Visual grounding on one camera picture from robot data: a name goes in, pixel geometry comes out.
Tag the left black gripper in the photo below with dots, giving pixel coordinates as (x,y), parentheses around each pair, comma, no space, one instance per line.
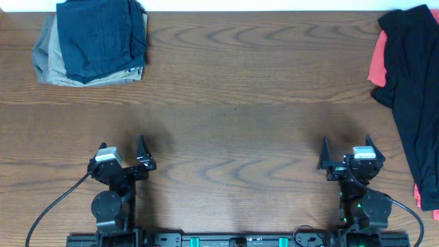
(125,172)

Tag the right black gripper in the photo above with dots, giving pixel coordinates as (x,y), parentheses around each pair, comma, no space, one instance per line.
(345,166)

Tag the black t-shirt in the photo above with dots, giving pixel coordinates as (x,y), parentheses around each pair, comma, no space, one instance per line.
(411,91)

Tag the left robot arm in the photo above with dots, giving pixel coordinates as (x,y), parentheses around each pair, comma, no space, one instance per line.
(114,208)

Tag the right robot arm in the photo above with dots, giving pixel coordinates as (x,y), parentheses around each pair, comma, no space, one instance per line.
(364,211)

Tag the red t-shirt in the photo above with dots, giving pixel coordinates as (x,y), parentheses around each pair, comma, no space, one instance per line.
(376,75)

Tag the folded beige garment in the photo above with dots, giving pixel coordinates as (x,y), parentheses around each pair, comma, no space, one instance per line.
(57,71)

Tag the folded navy blue garment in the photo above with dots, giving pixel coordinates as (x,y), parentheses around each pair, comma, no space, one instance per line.
(100,37)

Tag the folded grey garment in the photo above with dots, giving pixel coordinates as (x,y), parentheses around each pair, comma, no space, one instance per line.
(40,52)

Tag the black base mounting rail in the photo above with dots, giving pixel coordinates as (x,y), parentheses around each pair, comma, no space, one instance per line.
(299,239)

